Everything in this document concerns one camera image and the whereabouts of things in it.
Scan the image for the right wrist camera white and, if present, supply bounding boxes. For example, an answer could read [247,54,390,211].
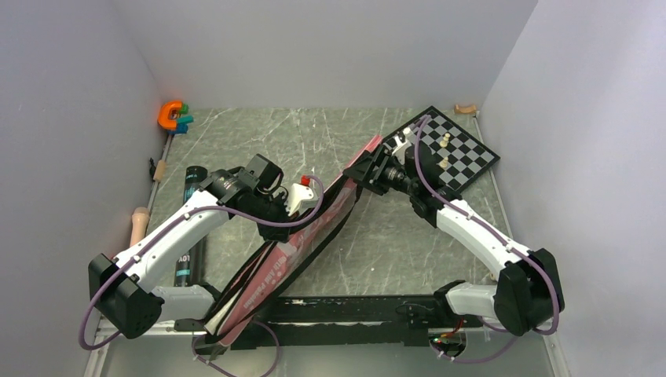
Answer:
[392,127,413,156]

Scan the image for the orange C toy block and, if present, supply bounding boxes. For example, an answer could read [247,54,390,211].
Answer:
[157,100,184,131]

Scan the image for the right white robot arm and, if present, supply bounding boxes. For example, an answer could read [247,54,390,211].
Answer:
[343,141,565,336]

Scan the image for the black white chessboard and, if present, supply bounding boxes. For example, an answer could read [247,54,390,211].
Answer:
[383,106,500,193]

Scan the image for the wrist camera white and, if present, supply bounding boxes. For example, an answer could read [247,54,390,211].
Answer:
[285,175,319,217]
[392,127,413,156]

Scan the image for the small wooden brush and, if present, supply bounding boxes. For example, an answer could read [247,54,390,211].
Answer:
[148,158,167,182]

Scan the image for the pink racket bag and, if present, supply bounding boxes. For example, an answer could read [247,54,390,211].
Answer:
[203,134,383,346]

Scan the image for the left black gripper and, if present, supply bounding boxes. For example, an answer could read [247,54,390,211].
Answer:
[247,190,300,243]

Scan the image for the wooden arch block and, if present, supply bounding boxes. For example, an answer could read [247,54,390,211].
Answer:
[454,104,478,115]

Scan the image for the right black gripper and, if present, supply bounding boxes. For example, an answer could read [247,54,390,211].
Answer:
[343,144,419,196]

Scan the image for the purple cable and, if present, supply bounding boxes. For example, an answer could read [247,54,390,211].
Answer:
[78,177,326,377]
[413,115,562,364]

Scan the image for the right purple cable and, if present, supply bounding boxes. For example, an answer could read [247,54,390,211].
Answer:
[413,115,562,364]

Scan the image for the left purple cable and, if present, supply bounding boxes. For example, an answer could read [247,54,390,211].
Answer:
[78,177,326,377]

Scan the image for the black shuttlecock tube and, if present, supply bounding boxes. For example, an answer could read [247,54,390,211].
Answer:
[174,166,210,288]

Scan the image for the beige handle tool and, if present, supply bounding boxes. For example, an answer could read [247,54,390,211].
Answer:
[130,207,150,247]

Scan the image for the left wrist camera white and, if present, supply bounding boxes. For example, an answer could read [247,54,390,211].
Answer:
[285,175,319,217]

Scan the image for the blue green toy blocks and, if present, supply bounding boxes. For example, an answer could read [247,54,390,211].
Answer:
[167,103,194,135]

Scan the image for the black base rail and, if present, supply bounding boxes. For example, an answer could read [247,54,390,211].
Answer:
[169,294,485,350]

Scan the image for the white chess piece upper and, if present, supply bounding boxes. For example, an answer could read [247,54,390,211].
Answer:
[440,133,451,148]

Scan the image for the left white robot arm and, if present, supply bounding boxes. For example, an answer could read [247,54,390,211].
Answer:
[88,154,289,339]

